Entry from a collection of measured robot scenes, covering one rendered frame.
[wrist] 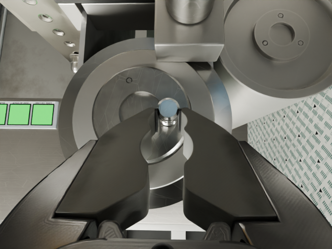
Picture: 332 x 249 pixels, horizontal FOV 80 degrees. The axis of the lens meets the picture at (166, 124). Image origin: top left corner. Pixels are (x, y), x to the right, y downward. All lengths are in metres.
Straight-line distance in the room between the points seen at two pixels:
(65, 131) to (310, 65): 0.22
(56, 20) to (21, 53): 1.85
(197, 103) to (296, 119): 0.16
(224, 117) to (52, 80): 1.94
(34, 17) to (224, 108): 0.40
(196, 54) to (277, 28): 0.09
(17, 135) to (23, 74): 1.62
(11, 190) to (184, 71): 0.54
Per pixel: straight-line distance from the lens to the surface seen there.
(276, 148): 0.33
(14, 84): 2.24
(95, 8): 0.22
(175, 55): 0.16
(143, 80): 0.16
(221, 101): 0.18
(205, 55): 0.16
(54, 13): 0.46
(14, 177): 0.62
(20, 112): 0.62
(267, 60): 0.20
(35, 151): 0.59
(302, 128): 0.28
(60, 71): 2.05
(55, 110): 0.58
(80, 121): 0.17
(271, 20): 0.22
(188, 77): 0.17
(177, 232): 0.53
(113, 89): 0.16
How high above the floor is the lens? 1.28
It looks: 9 degrees down
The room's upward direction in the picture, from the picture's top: 179 degrees counter-clockwise
